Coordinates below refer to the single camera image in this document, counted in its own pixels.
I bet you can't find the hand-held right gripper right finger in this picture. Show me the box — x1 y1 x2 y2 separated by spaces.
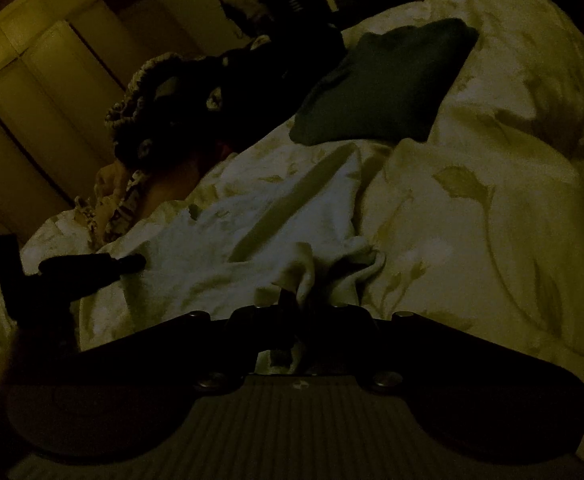
299 303 524 392

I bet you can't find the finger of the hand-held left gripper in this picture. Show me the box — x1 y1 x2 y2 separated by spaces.
38 253 147 284

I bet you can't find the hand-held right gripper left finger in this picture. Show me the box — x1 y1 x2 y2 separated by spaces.
74 289 299 392

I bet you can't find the light blue cloth garment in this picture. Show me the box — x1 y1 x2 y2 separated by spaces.
96 142 389 372

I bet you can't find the pile of dark clothes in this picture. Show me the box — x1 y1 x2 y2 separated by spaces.
104 24 344 182

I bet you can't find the yellow patterned cloth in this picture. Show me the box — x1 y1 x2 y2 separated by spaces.
74 160 149 247

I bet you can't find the brownish pink cloth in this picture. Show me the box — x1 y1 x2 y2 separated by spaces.
137 140 239 222

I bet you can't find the beige panelled headboard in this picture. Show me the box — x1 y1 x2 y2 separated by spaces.
0 0 223 281

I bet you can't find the floral bed blanket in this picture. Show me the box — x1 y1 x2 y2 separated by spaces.
0 0 584 466

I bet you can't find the dark green folded garment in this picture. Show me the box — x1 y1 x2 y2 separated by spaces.
289 17 481 145

